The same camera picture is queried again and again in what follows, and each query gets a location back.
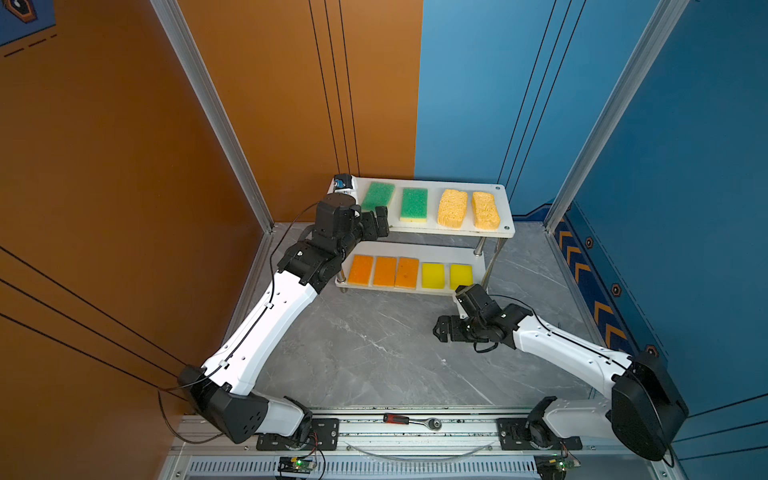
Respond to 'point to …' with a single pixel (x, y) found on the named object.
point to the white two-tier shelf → (480, 255)
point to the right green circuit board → (554, 467)
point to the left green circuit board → (295, 465)
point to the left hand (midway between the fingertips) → (372, 207)
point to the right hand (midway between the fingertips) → (445, 332)
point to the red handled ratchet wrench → (434, 424)
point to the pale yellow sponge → (360, 270)
